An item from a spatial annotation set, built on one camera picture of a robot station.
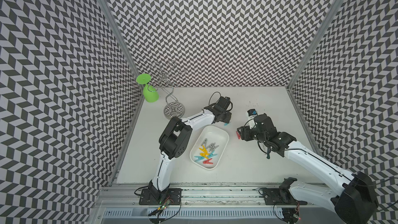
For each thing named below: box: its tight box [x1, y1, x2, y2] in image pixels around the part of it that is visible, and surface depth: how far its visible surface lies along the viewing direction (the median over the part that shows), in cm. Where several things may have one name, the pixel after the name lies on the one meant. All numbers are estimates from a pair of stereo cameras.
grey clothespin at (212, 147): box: [206, 142, 220, 152], surface depth 90 cm
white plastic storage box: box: [189, 124, 230, 171], surface depth 89 cm
